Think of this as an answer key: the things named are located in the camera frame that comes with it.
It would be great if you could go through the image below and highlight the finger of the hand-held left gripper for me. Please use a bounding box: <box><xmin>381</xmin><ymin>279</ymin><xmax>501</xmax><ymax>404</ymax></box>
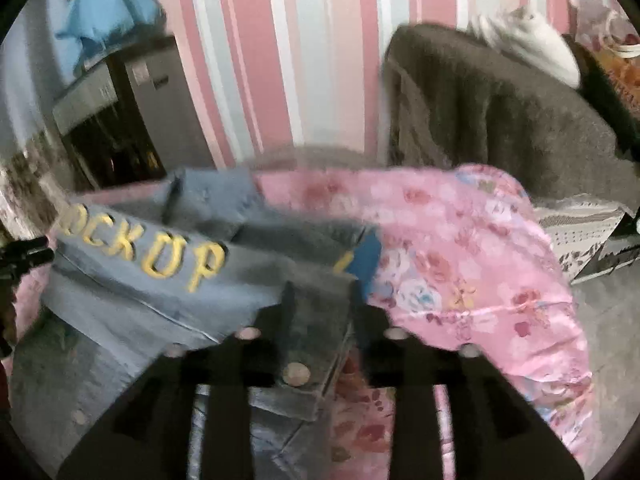
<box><xmin>0</xmin><ymin>238</ymin><xmax>55</xmax><ymax>278</ymax></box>

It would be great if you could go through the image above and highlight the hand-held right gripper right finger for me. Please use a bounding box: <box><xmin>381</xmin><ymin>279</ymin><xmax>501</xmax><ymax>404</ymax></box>
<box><xmin>350</xmin><ymin>290</ymin><xmax>583</xmax><ymax>480</ymax></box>

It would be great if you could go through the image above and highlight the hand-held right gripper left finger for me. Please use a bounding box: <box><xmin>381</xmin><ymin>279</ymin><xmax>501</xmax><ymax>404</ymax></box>
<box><xmin>57</xmin><ymin>282</ymin><xmax>298</xmax><ymax>480</ymax></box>

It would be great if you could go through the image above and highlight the blue denim jacket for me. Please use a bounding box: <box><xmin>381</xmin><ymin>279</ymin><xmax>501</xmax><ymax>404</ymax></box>
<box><xmin>10</xmin><ymin>167</ymin><xmax>386</xmax><ymax>480</ymax></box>

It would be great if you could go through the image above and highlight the pink floral bed sheet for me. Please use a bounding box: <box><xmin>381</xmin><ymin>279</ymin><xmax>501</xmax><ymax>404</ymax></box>
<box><xmin>15</xmin><ymin>162</ymin><xmax>601</xmax><ymax>480</ymax></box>

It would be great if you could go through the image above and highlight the silver black water dispenser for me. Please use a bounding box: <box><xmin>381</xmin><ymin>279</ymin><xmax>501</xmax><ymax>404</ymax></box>
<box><xmin>52</xmin><ymin>35</ymin><xmax>211</xmax><ymax>193</ymax></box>

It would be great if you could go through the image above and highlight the grey patterned cloth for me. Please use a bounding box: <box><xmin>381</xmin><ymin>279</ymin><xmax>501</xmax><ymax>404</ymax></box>
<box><xmin>535</xmin><ymin>195</ymin><xmax>636</xmax><ymax>273</ymax></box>

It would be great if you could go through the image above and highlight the brown blanket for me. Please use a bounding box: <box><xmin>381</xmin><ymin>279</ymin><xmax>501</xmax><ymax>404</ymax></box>
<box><xmin>382</xmin><ymin>22</ymin><xmax>640</xmax><ymax>206</ymax></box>

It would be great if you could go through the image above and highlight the blue cloth cover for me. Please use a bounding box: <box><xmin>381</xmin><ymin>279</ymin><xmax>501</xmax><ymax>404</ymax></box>
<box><xmin>55</xmin><ymin>0</ymin><xmax>168</xmax><ymax>73</ymax></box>

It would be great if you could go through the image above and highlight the black garment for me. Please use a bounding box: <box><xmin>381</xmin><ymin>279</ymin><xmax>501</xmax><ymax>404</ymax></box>
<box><xmin>562</xmin><ymin>35</ymin><xmax>640</xmax><ymax>161</ymax></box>

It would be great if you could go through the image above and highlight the white cloth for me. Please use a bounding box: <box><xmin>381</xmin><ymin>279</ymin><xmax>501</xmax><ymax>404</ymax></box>
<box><xmin>467</xmin><ymin>7</ymin><xmax>583</xmax><ymax>88</ymax></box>

